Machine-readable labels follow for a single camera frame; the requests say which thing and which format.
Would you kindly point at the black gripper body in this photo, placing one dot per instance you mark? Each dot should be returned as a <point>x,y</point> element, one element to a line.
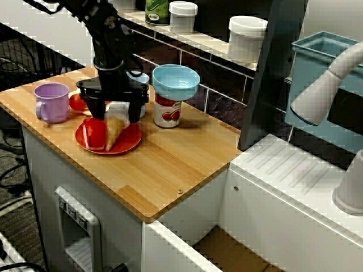
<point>113,88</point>

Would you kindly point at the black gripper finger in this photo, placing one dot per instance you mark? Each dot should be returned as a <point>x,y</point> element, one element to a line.
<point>135,112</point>
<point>97,110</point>

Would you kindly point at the red toy sushi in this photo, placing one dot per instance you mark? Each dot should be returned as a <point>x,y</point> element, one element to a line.
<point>95,133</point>

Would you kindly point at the toy ice cream cone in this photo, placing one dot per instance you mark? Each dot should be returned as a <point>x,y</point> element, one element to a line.
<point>113,133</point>

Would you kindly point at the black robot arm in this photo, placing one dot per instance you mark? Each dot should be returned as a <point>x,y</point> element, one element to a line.
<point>107,34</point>

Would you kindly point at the toy hot dog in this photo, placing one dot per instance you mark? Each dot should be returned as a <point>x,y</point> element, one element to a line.
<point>76,103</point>

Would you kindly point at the red plastic plate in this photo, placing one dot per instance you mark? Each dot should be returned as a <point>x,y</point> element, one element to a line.
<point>127,139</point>

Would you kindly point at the pale blue plastic cup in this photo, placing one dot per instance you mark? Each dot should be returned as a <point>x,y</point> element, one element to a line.
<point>143,78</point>

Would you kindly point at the toy tomato can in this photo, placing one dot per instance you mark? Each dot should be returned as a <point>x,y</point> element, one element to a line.
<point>167,116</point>

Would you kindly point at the light blue plastic bowl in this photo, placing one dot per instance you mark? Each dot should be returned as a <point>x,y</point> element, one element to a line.
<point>170,90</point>

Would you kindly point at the purple plastic mug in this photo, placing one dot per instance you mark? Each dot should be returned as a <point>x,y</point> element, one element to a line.
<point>54,105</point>

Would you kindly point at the dark tiled backsplash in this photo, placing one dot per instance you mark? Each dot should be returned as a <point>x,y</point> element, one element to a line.
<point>224,82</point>

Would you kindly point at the small white lidded jar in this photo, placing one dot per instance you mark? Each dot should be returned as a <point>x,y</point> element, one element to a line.
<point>183,20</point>

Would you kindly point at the beige kitchen shelf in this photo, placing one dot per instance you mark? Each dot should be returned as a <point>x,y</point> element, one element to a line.
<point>210,42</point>

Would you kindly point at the grey dispenser panel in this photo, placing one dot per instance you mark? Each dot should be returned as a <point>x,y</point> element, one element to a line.
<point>95,226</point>

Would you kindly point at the large white lidded jar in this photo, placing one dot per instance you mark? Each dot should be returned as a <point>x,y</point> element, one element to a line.
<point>245,39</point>

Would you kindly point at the dark grey upright panel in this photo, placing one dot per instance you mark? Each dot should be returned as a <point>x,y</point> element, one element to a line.
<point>269,85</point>

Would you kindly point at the white toy kitchen cabinet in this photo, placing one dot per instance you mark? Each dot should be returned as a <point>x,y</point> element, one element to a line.
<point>283,212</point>

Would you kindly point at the grey toy faucet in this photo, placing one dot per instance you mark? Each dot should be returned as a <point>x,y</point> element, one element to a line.
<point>317,96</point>

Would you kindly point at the blue plastic bin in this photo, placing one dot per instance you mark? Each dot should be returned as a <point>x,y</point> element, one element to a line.
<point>312,56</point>

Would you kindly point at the black mesh frame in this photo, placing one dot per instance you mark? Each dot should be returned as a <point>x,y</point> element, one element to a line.
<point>34,56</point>

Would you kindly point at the aluminium frame rail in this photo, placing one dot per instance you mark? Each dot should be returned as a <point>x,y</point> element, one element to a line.
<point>8,255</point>

